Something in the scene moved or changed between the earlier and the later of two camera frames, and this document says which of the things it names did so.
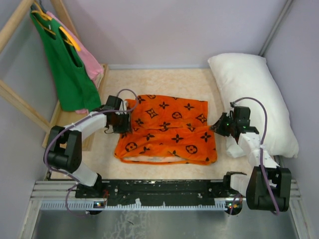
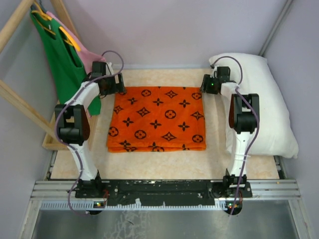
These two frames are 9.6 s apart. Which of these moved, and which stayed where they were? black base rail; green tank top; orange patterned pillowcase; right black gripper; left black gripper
Moved: right black gripper; orange patterned pillowcase; left black gripper
Stayed: black base rail; green tank top
